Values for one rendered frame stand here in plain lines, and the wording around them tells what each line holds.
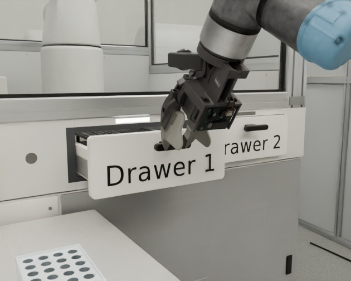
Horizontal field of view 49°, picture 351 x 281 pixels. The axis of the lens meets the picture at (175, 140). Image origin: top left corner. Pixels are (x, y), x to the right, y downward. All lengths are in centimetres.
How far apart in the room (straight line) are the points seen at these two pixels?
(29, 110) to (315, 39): 53
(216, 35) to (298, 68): 64
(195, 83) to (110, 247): 29
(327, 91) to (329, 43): 222
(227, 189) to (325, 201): 178
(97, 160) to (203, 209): 40
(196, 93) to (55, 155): 35
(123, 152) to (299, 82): 63
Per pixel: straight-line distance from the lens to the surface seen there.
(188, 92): 59
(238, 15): 52
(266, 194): 113
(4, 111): 78
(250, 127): 97
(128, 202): 88
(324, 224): 281
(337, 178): 266
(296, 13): 47
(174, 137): 64
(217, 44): 54
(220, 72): 55
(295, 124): 116
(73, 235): 71
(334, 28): 46
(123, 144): 69
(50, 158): 80
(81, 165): 79
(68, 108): 80
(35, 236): 72
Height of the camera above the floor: 102
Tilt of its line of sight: 9 degrees down
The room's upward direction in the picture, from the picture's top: straight up
